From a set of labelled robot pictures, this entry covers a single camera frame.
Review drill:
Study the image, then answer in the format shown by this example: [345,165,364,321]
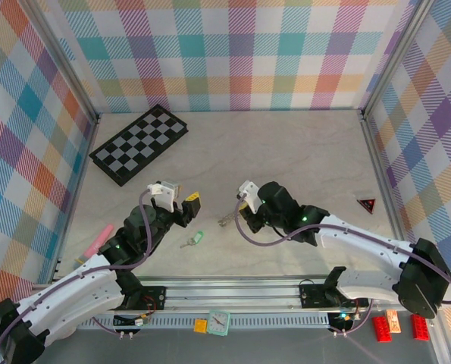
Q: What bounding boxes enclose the grey metal coil keyring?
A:
[216,210,242,228]

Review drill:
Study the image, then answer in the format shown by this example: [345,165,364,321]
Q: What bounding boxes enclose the key with green tag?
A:
[179,230,204,249]

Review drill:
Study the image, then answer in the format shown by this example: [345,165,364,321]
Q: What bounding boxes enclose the pink marker pen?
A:
[75,223,114,265]

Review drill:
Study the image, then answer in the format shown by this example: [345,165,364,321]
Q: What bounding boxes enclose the black grey chessboard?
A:
[89,103,190,187]

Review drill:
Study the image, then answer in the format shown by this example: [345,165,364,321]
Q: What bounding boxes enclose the red black triangle piece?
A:
[356,196,377,214]

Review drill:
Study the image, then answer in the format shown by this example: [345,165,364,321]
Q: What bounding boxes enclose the teal alarm clock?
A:
[205,309,232,337]

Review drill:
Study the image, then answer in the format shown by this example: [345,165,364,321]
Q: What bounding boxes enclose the red toy brick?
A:
[410,316,431,341]
[372,315,393,343]

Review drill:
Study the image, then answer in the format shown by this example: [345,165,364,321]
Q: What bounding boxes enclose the orange wooden block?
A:
[385,309,401,334]

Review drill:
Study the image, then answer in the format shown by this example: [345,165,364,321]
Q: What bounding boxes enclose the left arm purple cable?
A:
[0,187,154,364]

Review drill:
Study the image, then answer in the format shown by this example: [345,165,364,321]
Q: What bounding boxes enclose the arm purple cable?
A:
[0,187,154,364]
[234,192,451,337]

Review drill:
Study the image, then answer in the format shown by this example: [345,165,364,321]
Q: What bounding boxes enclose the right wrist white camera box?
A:
[235,180,264,212]

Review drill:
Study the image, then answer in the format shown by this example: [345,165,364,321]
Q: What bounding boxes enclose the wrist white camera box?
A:
[235,180,264,212]
[148,180,183,212]

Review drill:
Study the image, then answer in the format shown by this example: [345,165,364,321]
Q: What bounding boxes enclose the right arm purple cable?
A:
[234,192,451,337]

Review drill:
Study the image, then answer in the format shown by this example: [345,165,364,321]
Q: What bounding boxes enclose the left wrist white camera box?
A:
[148,180,183,212]

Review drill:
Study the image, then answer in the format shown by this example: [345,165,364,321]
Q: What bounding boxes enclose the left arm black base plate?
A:
[98,286,168,311]

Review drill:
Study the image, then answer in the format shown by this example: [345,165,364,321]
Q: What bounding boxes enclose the aluminium mounting rail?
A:
[23,276,445,316]

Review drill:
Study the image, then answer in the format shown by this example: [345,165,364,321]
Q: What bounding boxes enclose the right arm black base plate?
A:
[298,282,370,309]

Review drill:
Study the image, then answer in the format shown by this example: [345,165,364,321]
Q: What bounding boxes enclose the black power connector bracket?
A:
[327,310,355,334]
[112,312,152,330]

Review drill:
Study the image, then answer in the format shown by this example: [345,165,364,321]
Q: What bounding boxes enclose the aluminium table side rail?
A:
[46,113,101,285]
[359,109,418,281]

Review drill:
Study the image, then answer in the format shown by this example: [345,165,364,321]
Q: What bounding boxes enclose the slotted grey cable duct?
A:
[73,313,332,329]

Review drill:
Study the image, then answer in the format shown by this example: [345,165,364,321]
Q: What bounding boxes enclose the aluminium upright frame post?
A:
[26,0,99,124]
[361,0,430,115]

